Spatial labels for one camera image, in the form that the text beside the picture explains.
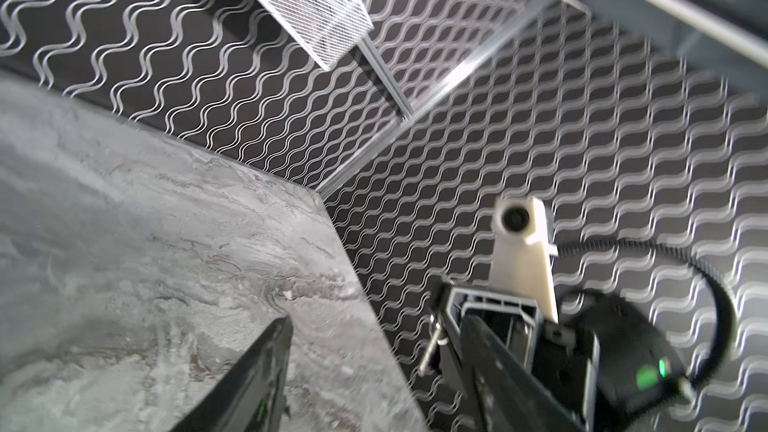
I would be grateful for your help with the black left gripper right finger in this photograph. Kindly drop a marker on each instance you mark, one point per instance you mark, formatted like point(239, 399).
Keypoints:
point(503, 395)

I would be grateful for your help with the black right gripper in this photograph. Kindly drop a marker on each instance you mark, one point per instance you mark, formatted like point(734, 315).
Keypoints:
point(564, 360)

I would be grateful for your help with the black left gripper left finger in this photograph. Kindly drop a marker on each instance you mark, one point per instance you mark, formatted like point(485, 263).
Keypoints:
point(251, 396)

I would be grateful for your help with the small silver key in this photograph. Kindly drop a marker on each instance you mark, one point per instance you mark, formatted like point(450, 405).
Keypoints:
point(436, 339)

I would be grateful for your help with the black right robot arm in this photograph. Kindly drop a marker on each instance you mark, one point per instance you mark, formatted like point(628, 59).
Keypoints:
point(606, 369)

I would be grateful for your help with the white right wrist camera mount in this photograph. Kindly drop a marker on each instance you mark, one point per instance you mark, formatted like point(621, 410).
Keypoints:
point(523, 250)

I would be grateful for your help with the aluminium horizontal back rail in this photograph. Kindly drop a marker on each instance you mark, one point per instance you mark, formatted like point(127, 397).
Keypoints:
point(372, 61)

